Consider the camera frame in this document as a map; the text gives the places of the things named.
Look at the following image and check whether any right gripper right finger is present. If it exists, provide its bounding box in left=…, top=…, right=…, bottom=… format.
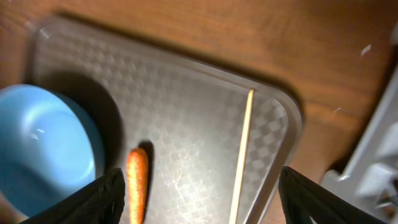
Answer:
left=278, top=166, right=384, bottom=224

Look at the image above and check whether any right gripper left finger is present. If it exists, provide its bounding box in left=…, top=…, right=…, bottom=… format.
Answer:
left=22, top=168, right=125, bottom=224

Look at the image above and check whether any orange carrot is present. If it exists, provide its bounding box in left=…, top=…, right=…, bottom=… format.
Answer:
left=126, top=147, right=149, bottom=224

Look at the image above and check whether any wooden chopstick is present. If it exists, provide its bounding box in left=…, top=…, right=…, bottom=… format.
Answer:
left=229, top=90, right=255, bottom=224

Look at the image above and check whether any dark blue plate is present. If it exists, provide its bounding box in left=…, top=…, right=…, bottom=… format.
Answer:
left=1, top=85, right=105, bottom=217

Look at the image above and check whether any grey dishwasher rack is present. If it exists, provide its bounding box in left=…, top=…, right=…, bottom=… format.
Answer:
left=320, top=27, right=398, bottom=223

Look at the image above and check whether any brown serving tray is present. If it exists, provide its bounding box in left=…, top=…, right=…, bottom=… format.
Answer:
left=28, top=16, right=303, bottom=223

